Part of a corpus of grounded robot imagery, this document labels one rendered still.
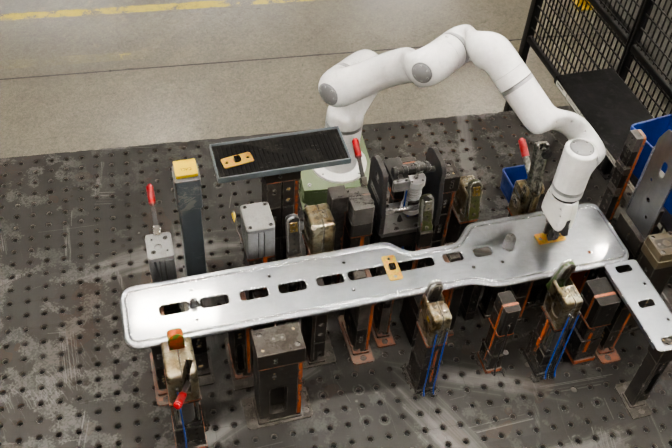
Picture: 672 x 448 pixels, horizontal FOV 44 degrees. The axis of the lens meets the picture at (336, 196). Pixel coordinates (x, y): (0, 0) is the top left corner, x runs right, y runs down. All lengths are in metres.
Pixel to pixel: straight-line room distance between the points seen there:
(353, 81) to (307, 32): 2.33
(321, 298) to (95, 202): 0.99
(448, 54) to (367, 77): 0.30
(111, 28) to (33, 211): 2.14
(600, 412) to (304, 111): 2.33
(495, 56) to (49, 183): 1.56
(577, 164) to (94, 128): 2.64
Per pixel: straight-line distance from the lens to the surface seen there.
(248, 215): 2.21
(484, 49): 2.16
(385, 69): 2.38
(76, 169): 2.99
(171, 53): 4.63
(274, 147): 2.33
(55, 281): 2.68
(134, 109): 4.29
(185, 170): 2.27
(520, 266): 2.34
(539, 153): 2.39
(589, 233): 2.48
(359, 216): 2.30
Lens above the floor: 2.74
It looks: 46 degrees down
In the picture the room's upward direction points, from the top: 4 degrees clockwise
